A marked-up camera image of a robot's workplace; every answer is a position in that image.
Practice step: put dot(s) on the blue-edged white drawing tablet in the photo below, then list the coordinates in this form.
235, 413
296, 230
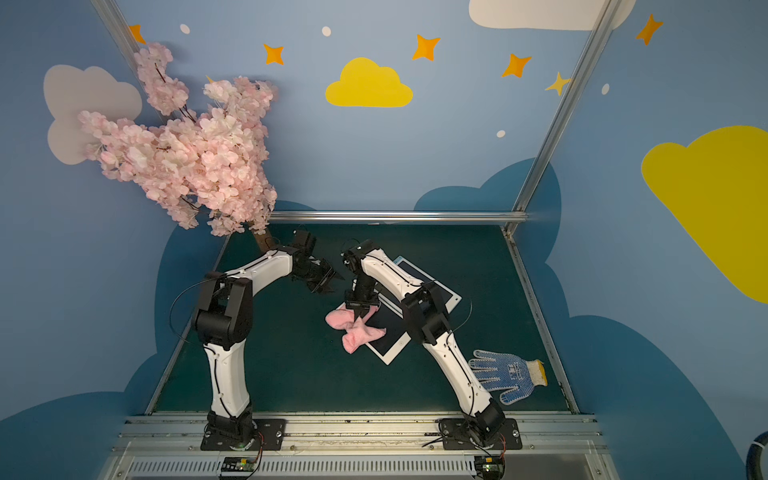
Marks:
450, 298

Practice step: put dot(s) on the pink cloth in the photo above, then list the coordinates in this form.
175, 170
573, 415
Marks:
357, 332

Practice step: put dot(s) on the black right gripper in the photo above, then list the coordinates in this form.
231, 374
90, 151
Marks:
360, 303

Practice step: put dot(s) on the blue dotted work glove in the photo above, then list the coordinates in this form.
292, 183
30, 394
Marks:
514, 378

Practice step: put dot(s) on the rear aluminium frame rail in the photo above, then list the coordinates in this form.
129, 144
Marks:
392, 217

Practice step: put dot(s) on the pink cherry blossom tree crown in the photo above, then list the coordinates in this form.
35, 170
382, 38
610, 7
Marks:
212, 161

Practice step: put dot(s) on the rusty brown tree trunk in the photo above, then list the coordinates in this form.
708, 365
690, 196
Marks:
265, 240

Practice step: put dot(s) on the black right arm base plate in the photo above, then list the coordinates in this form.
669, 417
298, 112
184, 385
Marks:
457, 434

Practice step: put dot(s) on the left rear aluminium post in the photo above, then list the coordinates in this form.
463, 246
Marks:
119, 30

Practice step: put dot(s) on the left green circuit board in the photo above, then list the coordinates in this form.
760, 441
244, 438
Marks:
239, 466

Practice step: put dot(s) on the front aluminium rail bed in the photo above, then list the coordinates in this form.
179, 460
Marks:
361, 445

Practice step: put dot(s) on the right circuit board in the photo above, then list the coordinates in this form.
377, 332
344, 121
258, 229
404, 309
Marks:
489, 467

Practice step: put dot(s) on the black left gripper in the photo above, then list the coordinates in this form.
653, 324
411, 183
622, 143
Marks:
319, 274

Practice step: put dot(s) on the aluminium post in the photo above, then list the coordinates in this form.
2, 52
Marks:
119, 30
584, 68

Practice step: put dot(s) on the right rear aluminium post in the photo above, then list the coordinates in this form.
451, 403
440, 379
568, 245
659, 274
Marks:
584, 68

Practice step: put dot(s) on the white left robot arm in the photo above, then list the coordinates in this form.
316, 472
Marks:
223, 321

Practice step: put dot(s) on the right table edge rail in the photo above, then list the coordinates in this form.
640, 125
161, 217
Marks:
541, 325

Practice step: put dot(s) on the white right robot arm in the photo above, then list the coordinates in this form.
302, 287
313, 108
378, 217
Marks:
426, 319

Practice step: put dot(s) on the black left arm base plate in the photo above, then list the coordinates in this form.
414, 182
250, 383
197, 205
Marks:
223, 434

